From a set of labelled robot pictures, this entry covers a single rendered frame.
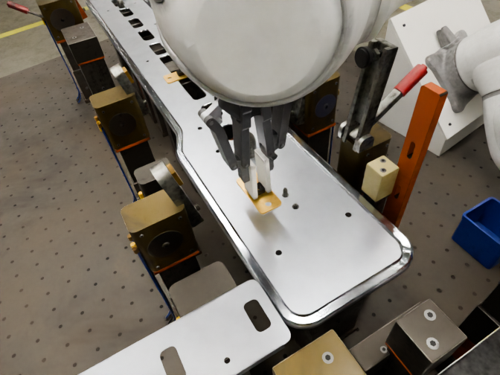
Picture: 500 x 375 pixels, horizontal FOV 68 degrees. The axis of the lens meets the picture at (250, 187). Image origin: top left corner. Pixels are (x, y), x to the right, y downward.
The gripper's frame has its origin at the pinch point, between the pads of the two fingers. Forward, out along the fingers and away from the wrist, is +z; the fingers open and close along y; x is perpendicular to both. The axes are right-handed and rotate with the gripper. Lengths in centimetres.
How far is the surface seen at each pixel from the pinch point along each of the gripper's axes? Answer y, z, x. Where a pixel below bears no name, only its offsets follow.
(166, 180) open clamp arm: -12.3, -2.5, 3.9
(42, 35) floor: -32, 108, 370
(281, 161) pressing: 8.8, 7.9, 7.1
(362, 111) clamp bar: 19.6, -2.9, 0.0
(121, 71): -9.0, -1.6, 39.1
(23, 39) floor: -49, 108, 374
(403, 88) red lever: 27.0, -4.5, -0.6
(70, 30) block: -14, 5, 84
